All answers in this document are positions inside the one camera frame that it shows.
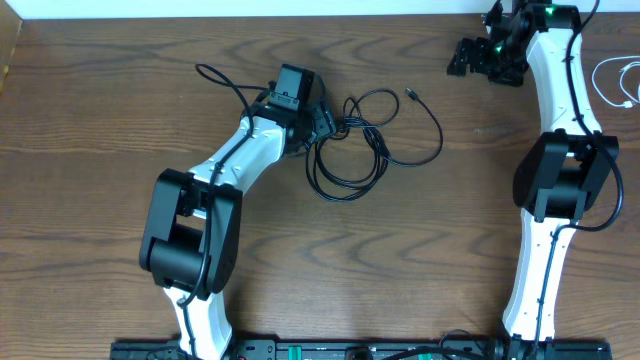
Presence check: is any black usb cable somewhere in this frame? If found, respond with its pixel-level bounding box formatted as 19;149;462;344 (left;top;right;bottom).
304;87;445;203

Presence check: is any white usb cable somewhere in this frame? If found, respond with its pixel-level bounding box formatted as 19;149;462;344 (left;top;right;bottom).
591;55;640;110

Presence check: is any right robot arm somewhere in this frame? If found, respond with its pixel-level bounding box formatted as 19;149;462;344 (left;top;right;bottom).
447;1;624;359

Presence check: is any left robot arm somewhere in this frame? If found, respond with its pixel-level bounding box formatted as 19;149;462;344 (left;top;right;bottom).
139;64;336;359

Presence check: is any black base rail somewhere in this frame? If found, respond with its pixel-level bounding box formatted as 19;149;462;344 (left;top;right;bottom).
109;337;614;360

